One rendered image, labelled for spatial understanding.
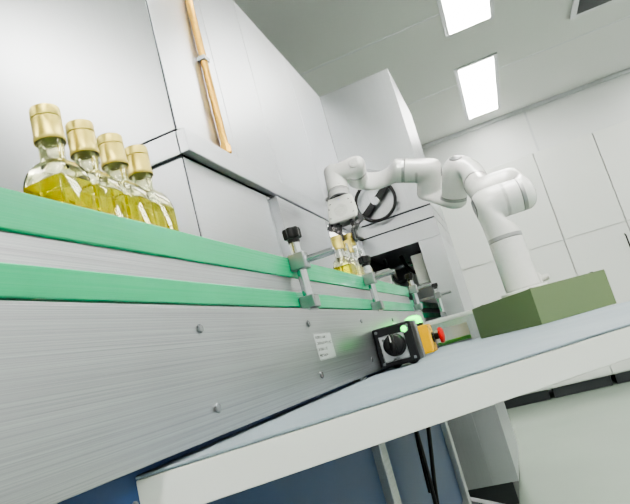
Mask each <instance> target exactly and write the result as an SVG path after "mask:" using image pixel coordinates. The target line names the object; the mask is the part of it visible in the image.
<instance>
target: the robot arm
mask: <svg viewBox="0 0 630 504"><path fill-rule="evenodd" d="M324 176H325V181H326V186H327V190H328V197H327V198H325V200H326V202H327V201H328V218H329V225H328V228H327V230H328V231H329V232H334V233H336V234H338V235H341V238H342V241H344V237H343V235H344V234H343V232H342V227H345V226H348V225H351V226H352V228H351V232H352V236H353V239H354V240H355V242H358V240H357V238H358V233H357V230H358V227H359V225H360V223H362V222H363V220H364V219H365V218H364V217H363V216H362V215H361V214H360V213H359V212H358V209H357V206H356V203H355V201H354V198H353V196H352V194H350V191H349V187H348V184H349V185H350V186H351V187H352V188H354V189H357V190H378V189H381V188H384V187H387V186H390V185H392V184H394V183H417V196H418V197H419V198H420V199H421V200H424V201H427V202H430V203H433V204H437V205H440V206H443V207H446V208H450V209H459V208H462V207H463V206H465V205H466V203H467V194H468V196H469V197H470V199H471V206H472V209H473V211H474V213H475V215H476V217H477V219H478V220H479V222H480V224H481V226H482V228H483V231H484V233H485V236H486V238H487V241H488V244H489V246H490V249H491V252H492V255H493V258H494V261H495V263H496V266H497V269H498V272H499V275H500V277H501V280H502V283H503V286H504V289H505V292H506V294H505V295H502V296H501V298H505V297H507V296H510V295H513V294H516V293H519V292H522V291H524V290H527V289H529V288H531V287H532V288H534V287H538V286H541V285H545V284H547V282H546V283H543V281H547V280H549V279H550V275H549V274H543V275H540V273H539V272H537V271H536V269H535V266H534V263H533V261H532V258H531V255H530V252H529V250H528V247H527V244H526V242H525V239H524V236H523V234H522V231H521V229H520V227H519V226H518V225H517V224H516V223H514V222H513V221H511V220H509V219H508V218H506V217H507V216H510V215H513V214H516V213H519V212H522V211H525V210H528V209H530V208H532V207H533V206H534V205H535V204H536V202H537V193H536V189H535V187H534V186H533V184H532V183H531V181H530V180H529V179H528V178H527V177H526V176H525V175H524V174H522V173H521V172H520V171H519V170H518V169H516V168H506V169H503V170H500V171H497V172H494V173H491V174H487V173H486V171H485V170H484V168H483V167H482V165H481V164H480V163H479V162H477V161H476V160H474V159H472V158H470V157H467V156H463V155H455V156H451V157H450V158H448V159H447V161H446V162H445V164H444V167H443V172H442V166H441V163H440V162H439V161H438V160H437V159H433V158H406V159H400V158H397V159H394V160H393V161H392V162H391V164H390V165H389V166H388V167H387V168H386V169H384V170H382V171H379V172H367V171H366V165H365V161H364V159H363V158H362V157H360V156H352V157H350V158H347V159H345V160H343V161H341V162H339V163H333V164H330V165H328V166H327V167H326V168H325V169H324ZM347 181H348V183H347Z"/></svg>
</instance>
